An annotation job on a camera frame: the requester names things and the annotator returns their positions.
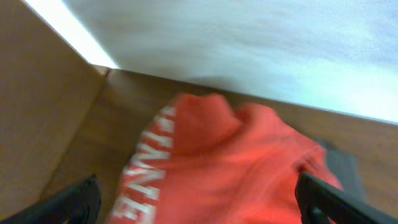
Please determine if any folded navy blue garment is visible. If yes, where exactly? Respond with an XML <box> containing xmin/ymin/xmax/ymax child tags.
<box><xmin>315</xmin><ymin>139</ymin><xmax>366</xmax><ymax>202</ymax></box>

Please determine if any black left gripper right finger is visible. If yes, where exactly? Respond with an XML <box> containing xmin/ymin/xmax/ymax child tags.
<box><xmin>295</xmin><ymin>172</ymin><xmax>397</xmax><ymax>224</ymax></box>

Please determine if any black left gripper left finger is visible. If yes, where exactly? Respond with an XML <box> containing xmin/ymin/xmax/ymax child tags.
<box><xmin>1</xmin><ymin>174</ymin><xmax>101</xmax><ymax>224</ymax></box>

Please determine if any orange red printed t-shirt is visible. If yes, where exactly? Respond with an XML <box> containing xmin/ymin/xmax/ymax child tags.
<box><xmin>107</xmin><ymin>94</ymin><xmax>339</xmax><ymax>223</ymax></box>

